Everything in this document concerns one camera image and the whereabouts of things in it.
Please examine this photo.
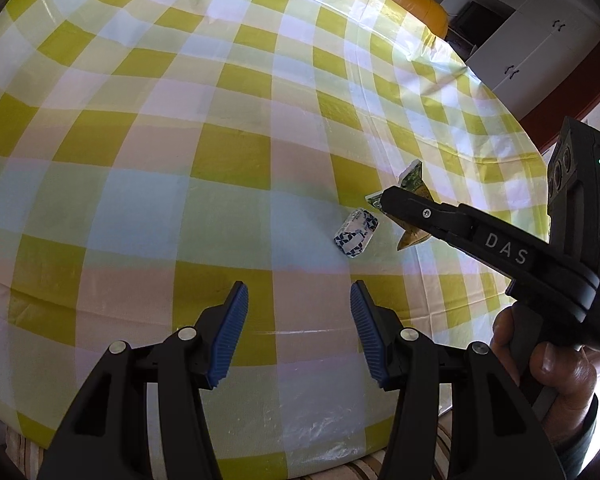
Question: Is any small blue white candy packet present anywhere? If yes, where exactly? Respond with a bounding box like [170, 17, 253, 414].
[333, 208, 381, 259]

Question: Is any dark open shelf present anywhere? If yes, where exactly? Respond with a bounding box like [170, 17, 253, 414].
[447, 0, 503, 58]

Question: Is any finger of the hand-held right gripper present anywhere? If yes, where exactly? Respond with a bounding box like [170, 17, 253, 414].
[380, 186, 481, 253]

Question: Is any white cabinet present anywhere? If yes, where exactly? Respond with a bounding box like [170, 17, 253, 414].
[430, 0, 600, 126]

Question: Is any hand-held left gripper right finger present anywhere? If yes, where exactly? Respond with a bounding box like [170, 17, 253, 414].
[349, 280, 568, 480]

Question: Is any small dark green snack packet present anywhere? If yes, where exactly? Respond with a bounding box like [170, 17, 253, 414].
[365, 158, 433, 264]

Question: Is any person's right hand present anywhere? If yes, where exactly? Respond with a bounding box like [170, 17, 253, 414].
[490, 305, 600, 441]

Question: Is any yellow green checked tablecloth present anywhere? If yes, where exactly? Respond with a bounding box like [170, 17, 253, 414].
[0, 0, 553, 461]

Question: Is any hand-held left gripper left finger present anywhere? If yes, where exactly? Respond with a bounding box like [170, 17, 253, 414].
[36, 281, 251, 480]

